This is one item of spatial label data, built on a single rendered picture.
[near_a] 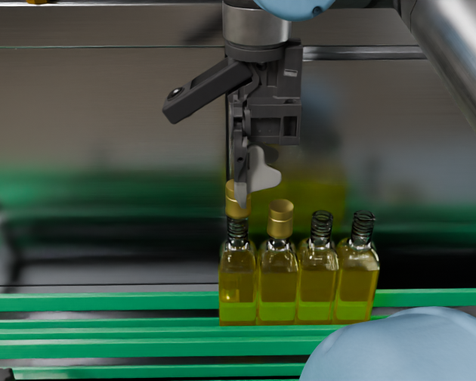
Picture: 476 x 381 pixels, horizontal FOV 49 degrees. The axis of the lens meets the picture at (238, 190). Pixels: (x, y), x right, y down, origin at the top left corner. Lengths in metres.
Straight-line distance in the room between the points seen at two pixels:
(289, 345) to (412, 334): 0.61
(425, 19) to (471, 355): 0.30
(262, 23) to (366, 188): 0.39
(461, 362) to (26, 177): 0.80
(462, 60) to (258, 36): 0.24
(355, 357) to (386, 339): 0.01
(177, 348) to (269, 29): 0.47
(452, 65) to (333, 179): 0.46
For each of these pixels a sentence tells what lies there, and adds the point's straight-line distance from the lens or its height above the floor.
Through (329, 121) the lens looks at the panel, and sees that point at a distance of 0.79.
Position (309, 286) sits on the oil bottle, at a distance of 0.77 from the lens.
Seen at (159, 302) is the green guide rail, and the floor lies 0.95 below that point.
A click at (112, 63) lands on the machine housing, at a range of 0.79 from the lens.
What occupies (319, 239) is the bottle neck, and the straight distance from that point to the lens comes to 0.74.
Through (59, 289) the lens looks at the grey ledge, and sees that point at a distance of 1.04.
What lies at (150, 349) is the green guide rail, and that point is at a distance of 0.81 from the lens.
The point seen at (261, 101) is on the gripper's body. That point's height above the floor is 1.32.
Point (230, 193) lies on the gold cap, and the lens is 0.68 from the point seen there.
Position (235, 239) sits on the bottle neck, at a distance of 0.72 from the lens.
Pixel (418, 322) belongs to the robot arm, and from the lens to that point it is 0.21.
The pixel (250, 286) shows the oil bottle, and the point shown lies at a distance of 0.76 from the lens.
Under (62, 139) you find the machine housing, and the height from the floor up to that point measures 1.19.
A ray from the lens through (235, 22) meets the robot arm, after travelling 0.57.
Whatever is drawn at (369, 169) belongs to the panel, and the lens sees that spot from 0.85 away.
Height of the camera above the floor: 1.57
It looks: 33 degrees down
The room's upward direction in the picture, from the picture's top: straight up
